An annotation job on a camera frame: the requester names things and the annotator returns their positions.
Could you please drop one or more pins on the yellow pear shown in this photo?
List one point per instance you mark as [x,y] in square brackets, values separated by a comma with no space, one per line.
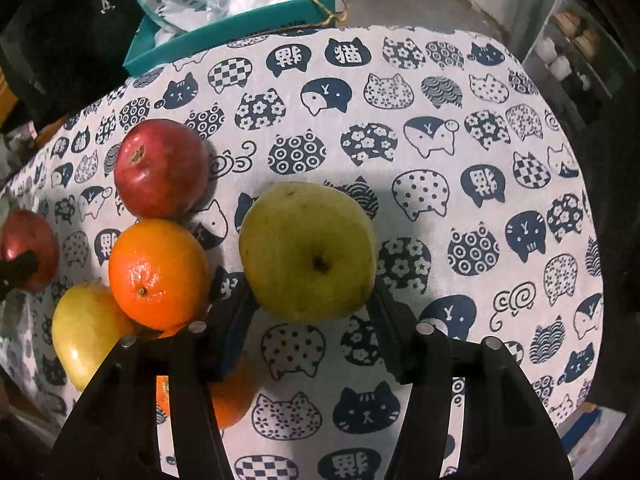
[80,330]

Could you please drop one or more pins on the group of shoes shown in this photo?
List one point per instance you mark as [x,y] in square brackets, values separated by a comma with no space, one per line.
[546,51]

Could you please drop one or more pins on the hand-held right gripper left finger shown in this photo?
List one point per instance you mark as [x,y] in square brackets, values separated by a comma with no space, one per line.
[232,345]

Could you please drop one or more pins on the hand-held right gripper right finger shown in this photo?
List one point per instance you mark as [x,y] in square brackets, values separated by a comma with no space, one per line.
[395,340]

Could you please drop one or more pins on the red apple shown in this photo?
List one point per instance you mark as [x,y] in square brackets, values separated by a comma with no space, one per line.
[160,170]
[37,230]

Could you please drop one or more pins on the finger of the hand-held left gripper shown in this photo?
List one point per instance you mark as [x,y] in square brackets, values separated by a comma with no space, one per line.
[20,267]

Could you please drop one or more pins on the yellow-green pear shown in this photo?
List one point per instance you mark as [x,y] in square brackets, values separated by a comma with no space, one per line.
[300,240]

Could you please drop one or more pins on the shoe rack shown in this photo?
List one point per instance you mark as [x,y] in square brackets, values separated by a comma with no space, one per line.
[590,50]

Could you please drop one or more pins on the teal plastic crate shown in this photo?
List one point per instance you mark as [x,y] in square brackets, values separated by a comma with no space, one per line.
[225,35]

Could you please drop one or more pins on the small orange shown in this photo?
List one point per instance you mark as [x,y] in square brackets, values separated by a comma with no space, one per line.
[232,400]

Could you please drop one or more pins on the cat print tablecloth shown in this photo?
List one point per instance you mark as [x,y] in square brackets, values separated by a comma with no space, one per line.
[450,135]

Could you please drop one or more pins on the large orange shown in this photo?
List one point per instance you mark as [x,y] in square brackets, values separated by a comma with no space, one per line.
[155,270]

